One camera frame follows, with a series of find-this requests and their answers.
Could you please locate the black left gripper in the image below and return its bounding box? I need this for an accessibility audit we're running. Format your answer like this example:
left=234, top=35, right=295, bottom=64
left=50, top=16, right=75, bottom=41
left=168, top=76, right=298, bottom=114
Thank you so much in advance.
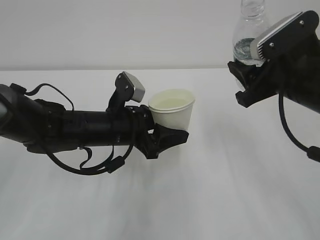
left=125, top=104, right=189, bottom=160

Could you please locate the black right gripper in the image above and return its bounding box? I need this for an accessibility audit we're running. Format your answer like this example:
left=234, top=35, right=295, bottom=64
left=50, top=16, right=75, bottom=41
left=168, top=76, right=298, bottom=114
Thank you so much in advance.
left=227, top=45, right=320, bottom=108

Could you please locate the white paper cup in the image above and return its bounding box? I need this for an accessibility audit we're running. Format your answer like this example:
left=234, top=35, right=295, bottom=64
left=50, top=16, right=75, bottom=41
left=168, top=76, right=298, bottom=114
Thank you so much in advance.
left=148, top=88, right=196, bottom=131

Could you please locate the clear plastic water bottle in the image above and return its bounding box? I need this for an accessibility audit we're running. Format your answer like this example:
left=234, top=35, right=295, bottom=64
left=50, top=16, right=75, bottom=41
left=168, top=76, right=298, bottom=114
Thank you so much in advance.
left=232, top=0, right=270, bottom=67

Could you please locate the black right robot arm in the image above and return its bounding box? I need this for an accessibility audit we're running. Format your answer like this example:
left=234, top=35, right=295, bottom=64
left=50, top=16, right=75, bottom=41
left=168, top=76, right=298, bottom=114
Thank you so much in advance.
left=227, top=36, right=320, bottom=113

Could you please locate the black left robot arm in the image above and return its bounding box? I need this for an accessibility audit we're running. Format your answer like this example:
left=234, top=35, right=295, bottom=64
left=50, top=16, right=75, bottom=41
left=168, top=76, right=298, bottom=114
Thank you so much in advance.
left=0, top=84, right=189, bottom=159

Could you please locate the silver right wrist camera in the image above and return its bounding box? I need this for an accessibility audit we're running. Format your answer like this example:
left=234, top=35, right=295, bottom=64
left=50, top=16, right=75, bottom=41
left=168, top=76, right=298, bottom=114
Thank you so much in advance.
left=249, top=10, right=320, bottom=62

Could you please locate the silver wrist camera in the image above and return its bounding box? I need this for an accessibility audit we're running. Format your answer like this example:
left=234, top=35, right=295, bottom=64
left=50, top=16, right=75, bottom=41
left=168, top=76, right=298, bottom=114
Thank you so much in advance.
left=249, top=10, right=320, bottom=62
left=107, top=71, right=146, bottom=112

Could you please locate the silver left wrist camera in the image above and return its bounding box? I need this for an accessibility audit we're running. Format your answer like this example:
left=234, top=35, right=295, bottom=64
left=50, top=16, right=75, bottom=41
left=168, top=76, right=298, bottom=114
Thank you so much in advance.
left=107, top=71, right=146, bottom=112

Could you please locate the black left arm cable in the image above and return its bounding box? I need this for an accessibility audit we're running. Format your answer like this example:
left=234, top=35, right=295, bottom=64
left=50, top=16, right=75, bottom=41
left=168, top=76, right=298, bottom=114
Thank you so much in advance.
left=24, top=83, right=135, bottom=176

